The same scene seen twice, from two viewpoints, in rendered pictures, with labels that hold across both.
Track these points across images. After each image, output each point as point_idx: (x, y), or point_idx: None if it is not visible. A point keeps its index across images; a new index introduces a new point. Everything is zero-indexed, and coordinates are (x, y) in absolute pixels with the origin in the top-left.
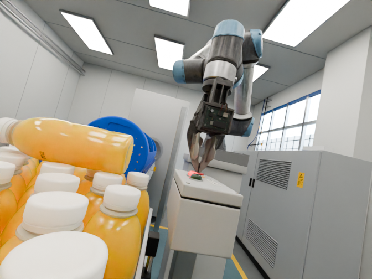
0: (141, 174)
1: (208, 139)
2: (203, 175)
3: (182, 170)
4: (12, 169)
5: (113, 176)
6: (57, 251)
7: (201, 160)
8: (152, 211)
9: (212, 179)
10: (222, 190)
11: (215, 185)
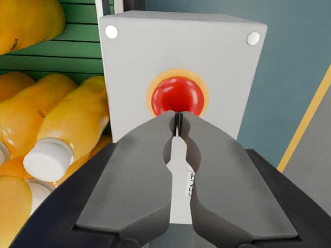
0: (46, 163)
1: (209, 238)
2: (222, 61)
3: (131, 41)
4: None
5: (33, 207)
6: None
7: (188, 123)
8: (102, 3)
9: (229, 112)
10: (185, 218)
11: (186, 195)
